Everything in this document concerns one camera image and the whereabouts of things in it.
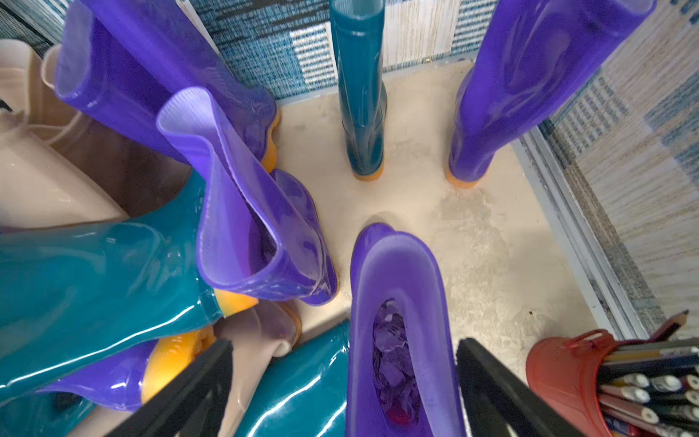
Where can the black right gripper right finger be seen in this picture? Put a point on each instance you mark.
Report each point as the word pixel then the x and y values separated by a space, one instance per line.
pixel 498 403

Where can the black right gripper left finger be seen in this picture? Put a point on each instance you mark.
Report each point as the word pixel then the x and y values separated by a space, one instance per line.
pixel 194 404

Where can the teal boot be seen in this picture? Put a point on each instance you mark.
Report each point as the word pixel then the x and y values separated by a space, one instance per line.
pixel 304 393
pixel 44 414
pixel 74 296
pixel 357 35

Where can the red pencil bucket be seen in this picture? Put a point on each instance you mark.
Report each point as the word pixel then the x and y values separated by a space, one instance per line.
pixel 563 372

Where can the purple boot lying in pile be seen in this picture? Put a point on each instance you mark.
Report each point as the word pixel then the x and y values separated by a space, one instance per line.
pixel 128 380

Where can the beige boot lying in pile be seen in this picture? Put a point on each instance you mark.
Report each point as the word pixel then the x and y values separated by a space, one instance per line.
pixel 266 331

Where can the beige boot standing front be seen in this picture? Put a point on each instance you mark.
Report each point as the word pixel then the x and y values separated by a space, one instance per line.
pixel 82 173

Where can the beige boot back left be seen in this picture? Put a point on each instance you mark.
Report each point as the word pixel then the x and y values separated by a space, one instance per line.
pixel 21 83

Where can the teal boot standing back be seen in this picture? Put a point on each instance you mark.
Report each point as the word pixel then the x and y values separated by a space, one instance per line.
pixel 357 35

